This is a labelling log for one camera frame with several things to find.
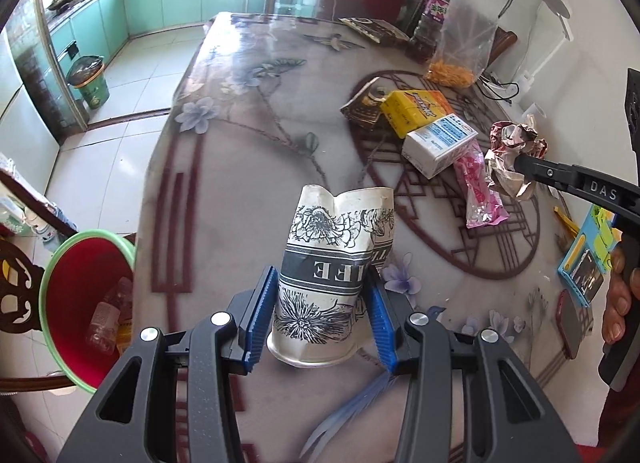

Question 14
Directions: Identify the clear bag of orange snacks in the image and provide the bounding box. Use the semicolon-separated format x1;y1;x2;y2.
424;0;501;88

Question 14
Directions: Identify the blue plastic toy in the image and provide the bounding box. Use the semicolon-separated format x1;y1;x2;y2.
557;205;618;308

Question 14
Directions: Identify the small white bottle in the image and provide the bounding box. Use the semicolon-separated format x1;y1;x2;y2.
25;210;56;243

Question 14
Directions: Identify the yellow flat stick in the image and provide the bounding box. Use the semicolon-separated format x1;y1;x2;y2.
552;206;581;236

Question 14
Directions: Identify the black cable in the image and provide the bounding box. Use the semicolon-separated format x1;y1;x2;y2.
475;70;521;104

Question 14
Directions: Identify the dark bottle with pink label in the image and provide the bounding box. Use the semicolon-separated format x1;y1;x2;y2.
410;0;453;64

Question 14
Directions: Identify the white fridge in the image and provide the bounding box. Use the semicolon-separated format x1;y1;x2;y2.
0;30;63;178

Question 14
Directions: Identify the green trash can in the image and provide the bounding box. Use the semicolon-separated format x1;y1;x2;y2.
66;55;111;110

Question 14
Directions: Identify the person's right hand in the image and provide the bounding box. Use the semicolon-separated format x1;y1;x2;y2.
601;247;638;346

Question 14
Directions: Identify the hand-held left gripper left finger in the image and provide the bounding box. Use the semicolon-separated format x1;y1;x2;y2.
55;264;279;463

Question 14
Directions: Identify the paper wrapper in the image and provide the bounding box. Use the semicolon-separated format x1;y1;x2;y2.
484;115;548;201

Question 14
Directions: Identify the red basin with green rim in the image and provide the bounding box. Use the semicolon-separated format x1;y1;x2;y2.
39;229;137;392

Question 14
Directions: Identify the brown packet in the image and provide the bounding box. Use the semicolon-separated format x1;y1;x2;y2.
340;77;396;131

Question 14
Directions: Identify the red phone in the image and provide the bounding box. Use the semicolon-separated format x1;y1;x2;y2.
554;288;593;361

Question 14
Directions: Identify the yellow printed wrapper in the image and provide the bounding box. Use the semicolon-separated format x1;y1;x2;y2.
116;315;135;356

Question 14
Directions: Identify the wooden chair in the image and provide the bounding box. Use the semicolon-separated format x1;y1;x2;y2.
0;165;78;396

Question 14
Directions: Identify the clear plastic bottle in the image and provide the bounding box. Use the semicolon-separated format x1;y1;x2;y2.
85;277;133;355

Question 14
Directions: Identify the pink plastic wrapper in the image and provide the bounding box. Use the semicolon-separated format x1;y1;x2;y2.
452;149;508;230

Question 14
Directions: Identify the dark book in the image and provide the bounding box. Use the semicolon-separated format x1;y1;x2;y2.
339;16;408;44

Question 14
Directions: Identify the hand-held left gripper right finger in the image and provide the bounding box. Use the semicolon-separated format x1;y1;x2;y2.
366;267;573;463

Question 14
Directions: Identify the floral paper cup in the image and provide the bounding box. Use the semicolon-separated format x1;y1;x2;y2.
266;184;396;369

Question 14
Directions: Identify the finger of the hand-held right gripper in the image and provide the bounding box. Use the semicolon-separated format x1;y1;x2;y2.
514;154;622;204

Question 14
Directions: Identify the yellow orange box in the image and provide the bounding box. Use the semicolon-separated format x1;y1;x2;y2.
380;89;455;138

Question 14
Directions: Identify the white blue milk carton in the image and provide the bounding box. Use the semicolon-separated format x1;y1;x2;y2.
401;113;478;180

